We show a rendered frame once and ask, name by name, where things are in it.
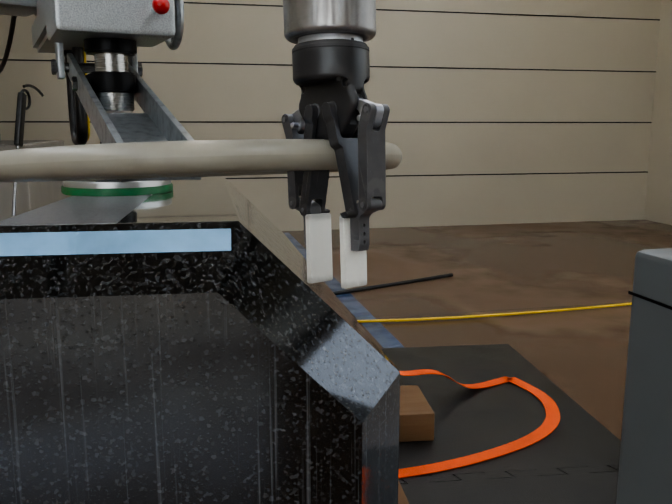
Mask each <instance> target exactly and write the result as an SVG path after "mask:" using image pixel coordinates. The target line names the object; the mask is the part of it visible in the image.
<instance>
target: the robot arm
mask: <svg viewBox="0 0 672 504"><path fill-rule="evenodd" d="M283 17H284V36H285V38H286V39H287V40H288V41H289V42H291V43H294V44H296V45H295V46H294V48H293V49H292V69H293V81H294V83H295V84H296V85H298V86H299V87H300V88H301V99H300V102H299V109H298V110H297V111H295V112H294V113H293V114H283V116H282V119H281V121H282V125H283V129H284V133H285V136H286V139H329V143H330V146H331V148H333V149H334V150H335V155H336V160H337V166H338V172H339V177H340V183H341V188H342V194H343V200H344V205H345V211H346V212H343V213H340V215H341V216H340V217H339V225H340V264H341V287H342V288H344V289H347V288H353V287H359V286H365V285H366V284H367V252H366V250H368V249H369V246H370V239H369V238H370V237H369V218H370V216H371V214H372V213H374V212H376V211H378V210H383V209H384V208H385V207H386V152H385V129H386V125H387V121H388V117H389V113H390V108H389V106H388V105H387V104H377V103H373V102H371V101H368V98H367V95H366V93H365V89H364V84H366V83H367V82H368V81H369V79H370V57H369V47H368V46H367V44H366V43H364V42H367V41H370V40H372V39H373V38H374V37H375V35H376V0H283ZM329 172H330V170H313V171H287V179H288V203H289V207H290V208H291V209H296V210H298V211H299V212H300V214H301V215H302V216H303V219H304V243H305V246H306V255H307V282H308V283H311V284H312V283H318V282H324V281H330V280H332V279H333V268H332V231H331V214H330V213H329V212H330V210H329V209H326V208H325V205H326V197H327V189H328V180H329ZM299 196H301V197H299ZM372 197H373V198H372ZM313 199H314V200H315V201H313ZM357 200H358V201H359V202H358V203H357Z"/></svg>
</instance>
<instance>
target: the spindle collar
mask: <svg viewBox="0 0 672 504"><path fill-rule="evenodd" d="M94 62H95V72H90V73H89V74H87V75H85V77H86V78H87V80H88V82H89V83H90V85H91V87H92V89H93V90H94V92H95V94H96V96H97V97H98V99H99V101H100V102H101V104H102V106H103V108H104V109H105V111H134V110H135V108H134V94H135V92H137V76H136V75H134V73H131V72H129V71H128V55H127V54H121V53H95V54H94Z"/></svg>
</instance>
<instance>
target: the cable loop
mask: <svg viewBox="0 0 672 504"><path fill-rule="evenodd" d="M72 54H73V56H74V58H75V59H76V61H77V63H86V52H84V48H83V47H72ZM66 82H67V97H68V111H69V124H70V133H71V139H72V142H73V143H74V144H75V145H85V144H86V143H87V141H88V140H89V137H90V119H89V117H88V115H87V113H86V111H85V109H84V107H83V105H82V103H81V101H80V99H79V97H78V95H77V93H76V91H73V90H72V83H71V81H70V79H69V77H68V75H67V73H66Z"/></svg>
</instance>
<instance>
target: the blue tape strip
mask: <svg viewBox="0 0 672 504"><path fill-rule="evenodd" d="M201 251H231V229H183V230H132V231H82V232H32V233H0V256H35V255H77V254H118V253H159V252H201Z"/></svg>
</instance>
